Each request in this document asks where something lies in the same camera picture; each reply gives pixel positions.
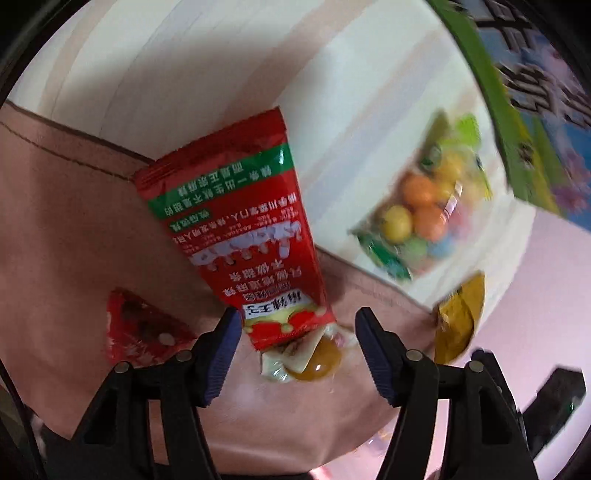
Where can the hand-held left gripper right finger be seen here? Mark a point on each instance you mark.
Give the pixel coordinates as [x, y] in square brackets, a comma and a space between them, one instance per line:
[376, 357]

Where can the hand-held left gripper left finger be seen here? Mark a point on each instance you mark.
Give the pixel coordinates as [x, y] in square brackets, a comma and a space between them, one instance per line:
[226, 355]

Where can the amber candy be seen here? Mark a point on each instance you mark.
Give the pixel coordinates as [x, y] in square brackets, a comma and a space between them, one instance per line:
[318, 356]

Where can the long red snack packet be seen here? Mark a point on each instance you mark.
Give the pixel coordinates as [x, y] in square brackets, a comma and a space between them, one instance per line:
[231, 221]

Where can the printed cardboard box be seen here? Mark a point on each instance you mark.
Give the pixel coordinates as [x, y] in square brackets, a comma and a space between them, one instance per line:
[531, 115]

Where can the yellow snack packet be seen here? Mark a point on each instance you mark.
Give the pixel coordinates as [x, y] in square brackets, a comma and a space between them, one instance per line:
[459, 318]

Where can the red triangular snack packet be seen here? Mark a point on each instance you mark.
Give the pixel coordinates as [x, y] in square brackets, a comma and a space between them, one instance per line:
[138, 327]

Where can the colourful candy balls bag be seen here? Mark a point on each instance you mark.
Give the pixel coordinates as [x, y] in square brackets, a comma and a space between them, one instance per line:
[420, 207]

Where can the cat printed blanket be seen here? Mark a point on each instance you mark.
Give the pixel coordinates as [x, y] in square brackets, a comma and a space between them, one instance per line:
[92, 207]

